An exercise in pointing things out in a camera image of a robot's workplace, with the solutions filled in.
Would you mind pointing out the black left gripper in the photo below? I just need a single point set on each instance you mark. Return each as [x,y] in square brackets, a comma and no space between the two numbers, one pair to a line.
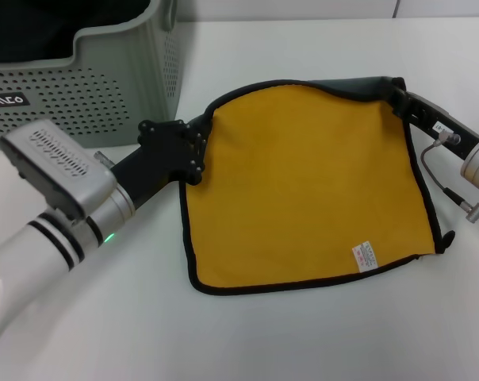
[160,158]

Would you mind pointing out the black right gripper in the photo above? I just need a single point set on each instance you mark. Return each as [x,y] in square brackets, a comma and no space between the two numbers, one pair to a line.
[441,125]

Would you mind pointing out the yellow and green towel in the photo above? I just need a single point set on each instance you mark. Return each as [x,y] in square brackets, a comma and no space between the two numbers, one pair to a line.
[303,190]

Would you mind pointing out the grey-green perforated storage box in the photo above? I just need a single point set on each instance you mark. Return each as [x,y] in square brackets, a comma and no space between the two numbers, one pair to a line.
[104,47]

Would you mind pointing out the white towel care tag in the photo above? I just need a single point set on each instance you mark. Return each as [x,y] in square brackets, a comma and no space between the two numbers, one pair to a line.
[365,257]

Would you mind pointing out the black brand label sticker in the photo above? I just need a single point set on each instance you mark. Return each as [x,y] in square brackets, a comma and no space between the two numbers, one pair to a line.
[7,100]

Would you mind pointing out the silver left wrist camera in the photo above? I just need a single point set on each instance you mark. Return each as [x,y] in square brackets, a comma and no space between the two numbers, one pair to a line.
[61,170]

